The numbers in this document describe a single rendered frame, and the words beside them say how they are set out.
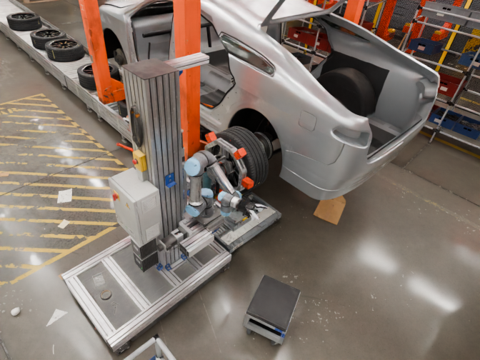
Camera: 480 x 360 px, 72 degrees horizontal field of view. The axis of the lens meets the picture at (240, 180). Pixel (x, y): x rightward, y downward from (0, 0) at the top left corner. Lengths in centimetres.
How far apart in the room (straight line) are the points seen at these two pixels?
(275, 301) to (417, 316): 146
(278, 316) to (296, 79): 195
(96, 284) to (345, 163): 237
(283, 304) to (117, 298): 139
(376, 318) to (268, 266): 111
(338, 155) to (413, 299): 171
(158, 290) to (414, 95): 342
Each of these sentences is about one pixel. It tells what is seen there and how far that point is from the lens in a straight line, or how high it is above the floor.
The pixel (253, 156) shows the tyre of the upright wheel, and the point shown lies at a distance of 306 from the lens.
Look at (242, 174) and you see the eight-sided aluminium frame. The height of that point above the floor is 94.
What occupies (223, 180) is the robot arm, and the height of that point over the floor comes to 127.
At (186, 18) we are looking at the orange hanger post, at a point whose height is 210.
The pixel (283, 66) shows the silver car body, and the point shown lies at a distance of 307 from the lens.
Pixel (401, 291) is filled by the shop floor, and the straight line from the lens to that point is 385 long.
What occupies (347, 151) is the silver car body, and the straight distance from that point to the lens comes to 286.
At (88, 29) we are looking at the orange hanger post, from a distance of 479.
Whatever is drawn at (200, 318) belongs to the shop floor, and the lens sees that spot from 319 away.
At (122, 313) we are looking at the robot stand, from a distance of 305.
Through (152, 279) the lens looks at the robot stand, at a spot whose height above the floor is 21.
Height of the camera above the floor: 283
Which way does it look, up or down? 40 degrees down
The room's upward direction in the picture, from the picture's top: 6 degrees clockwise
